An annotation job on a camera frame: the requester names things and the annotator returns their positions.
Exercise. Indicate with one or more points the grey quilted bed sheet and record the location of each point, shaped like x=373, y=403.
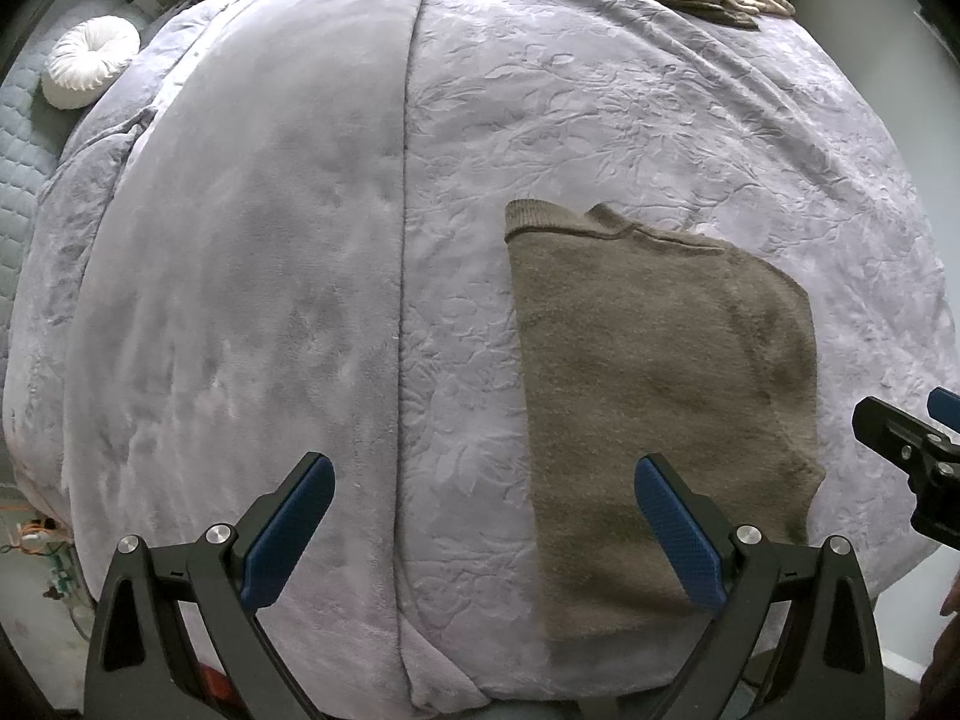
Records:
x=19, y=187

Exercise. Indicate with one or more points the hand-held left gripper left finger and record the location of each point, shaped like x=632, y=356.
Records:
x=289, y=532

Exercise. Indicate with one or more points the lavender embossed fleece blanket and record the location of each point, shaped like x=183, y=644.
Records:
x=600, y=127

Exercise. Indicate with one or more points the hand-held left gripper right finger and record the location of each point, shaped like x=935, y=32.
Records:
x=679, y=532

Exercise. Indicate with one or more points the round white pleated pillow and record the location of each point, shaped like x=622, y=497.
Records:
x=90, y=60

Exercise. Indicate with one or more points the red thing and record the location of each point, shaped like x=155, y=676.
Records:
x=217, y=686

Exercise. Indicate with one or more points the brown knit sweater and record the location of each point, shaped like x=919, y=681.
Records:
x=660, y=360

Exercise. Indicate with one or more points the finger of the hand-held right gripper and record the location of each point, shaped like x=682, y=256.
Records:
x=889, y=427
x=943, y=403

